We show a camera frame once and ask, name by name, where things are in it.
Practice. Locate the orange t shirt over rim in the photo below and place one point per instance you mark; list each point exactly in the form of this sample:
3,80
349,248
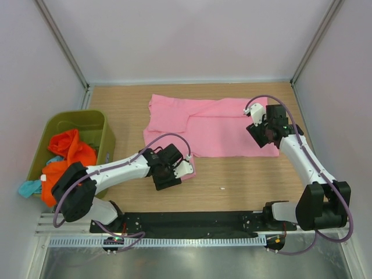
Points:
53,172

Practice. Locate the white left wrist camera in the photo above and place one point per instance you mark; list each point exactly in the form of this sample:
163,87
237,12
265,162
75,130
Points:
184,167

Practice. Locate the pink t shirt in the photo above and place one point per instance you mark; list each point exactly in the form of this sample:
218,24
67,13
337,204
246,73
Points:
203,128

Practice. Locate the orange t shirt in bin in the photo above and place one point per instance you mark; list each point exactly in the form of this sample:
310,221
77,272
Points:
65,144

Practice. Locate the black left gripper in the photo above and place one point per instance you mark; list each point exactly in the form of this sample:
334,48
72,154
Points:
161,183

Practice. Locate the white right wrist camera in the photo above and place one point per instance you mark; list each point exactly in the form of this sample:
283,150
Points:
256,111

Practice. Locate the aluminium frame post right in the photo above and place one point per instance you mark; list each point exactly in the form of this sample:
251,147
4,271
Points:
323,27

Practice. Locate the teal t shirt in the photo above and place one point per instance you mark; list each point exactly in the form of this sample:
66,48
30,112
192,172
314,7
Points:
30,187

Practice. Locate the aluminium frame post left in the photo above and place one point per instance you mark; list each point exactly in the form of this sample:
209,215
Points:
57,34

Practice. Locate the olive green plastic bin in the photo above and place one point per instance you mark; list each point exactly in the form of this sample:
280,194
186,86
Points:
93,129

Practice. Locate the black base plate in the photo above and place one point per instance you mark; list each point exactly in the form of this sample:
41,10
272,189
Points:
198,225

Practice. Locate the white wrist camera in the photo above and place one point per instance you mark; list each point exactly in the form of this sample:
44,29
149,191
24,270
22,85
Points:
256,111
184,167

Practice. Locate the aluminium frame post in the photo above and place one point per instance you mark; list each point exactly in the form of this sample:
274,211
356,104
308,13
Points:
323,27
57,34

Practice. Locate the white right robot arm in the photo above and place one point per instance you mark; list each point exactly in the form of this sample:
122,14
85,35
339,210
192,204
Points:
323,202

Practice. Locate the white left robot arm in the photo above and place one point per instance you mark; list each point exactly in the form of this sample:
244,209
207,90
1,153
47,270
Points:
77,189

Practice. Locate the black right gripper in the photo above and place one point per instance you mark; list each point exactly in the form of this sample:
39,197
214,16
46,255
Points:
254,131

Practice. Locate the aluminium front rail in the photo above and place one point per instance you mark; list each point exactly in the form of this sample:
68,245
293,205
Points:
327,221

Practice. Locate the slotted cable duct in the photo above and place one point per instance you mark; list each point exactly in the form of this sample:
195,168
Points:
112,242

